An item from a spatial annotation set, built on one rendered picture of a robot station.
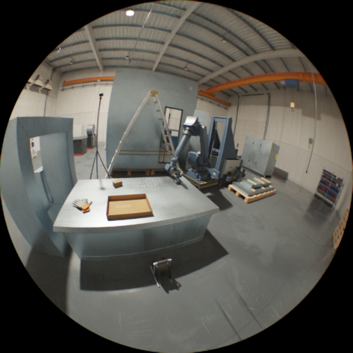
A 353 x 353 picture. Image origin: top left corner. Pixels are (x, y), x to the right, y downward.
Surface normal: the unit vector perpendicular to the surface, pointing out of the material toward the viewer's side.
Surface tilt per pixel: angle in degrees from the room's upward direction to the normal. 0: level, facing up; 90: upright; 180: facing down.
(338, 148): 90
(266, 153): 90
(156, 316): 0
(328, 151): 90
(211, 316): 0
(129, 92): 90
